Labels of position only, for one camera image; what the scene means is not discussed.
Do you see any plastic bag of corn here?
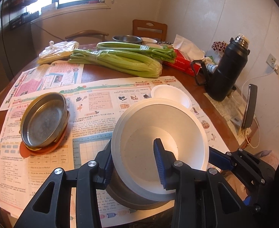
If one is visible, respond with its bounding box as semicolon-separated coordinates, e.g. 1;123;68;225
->
37;41;80;65

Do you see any red tissue box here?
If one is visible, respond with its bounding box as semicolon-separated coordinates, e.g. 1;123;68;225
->
163;35;205;77

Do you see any large newspaper sheet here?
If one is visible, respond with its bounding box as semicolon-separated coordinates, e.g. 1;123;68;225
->
0;76;230;228

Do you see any front celery bunch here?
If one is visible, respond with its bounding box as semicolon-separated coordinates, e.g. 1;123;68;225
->
68;49;163;78

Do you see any far newspaper sheet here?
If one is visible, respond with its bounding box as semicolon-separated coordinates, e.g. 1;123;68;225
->
0;60;84;111

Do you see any orange plastic plate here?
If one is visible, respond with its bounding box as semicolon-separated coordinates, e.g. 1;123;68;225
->
19;126;67;158

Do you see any smartphone on stand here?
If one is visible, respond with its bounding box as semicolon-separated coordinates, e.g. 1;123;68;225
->
241;84;258;130

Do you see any handwritten paper sheet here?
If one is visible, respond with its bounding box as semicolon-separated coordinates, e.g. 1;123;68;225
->
204;92;245;135

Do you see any wooden chair back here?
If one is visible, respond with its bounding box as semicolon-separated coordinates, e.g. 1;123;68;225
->
132;19;168;41

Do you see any rear celery bunch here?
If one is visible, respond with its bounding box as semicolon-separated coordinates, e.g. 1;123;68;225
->
97;42;177;63

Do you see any stainless steel bowl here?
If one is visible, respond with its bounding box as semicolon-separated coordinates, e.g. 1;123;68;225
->
104;144;178;211

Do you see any patterned cup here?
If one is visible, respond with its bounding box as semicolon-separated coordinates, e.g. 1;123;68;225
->
211;41;228;56

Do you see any far metal bowl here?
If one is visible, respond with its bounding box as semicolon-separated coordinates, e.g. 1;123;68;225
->
112;35;142;44

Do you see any yellow shell-shaped plate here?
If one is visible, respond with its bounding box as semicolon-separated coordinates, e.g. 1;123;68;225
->
25;145;49;151

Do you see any metal pan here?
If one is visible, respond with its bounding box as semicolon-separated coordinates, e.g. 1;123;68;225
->
20;92;69;147

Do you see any wall power socket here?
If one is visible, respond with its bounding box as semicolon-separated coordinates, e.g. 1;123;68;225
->
266;54;279;75

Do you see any red instant noodle bowl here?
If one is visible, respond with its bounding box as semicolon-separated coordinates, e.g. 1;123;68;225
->
111;98;209;201

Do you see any black thermos bottle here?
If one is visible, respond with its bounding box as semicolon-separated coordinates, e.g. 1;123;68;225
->
191;33;250;101

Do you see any celery bunch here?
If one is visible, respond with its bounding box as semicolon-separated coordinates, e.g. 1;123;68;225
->
68;49;163;78
97;42;177;63

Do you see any curved wooden chair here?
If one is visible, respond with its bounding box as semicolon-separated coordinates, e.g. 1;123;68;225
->
65;30;109;42

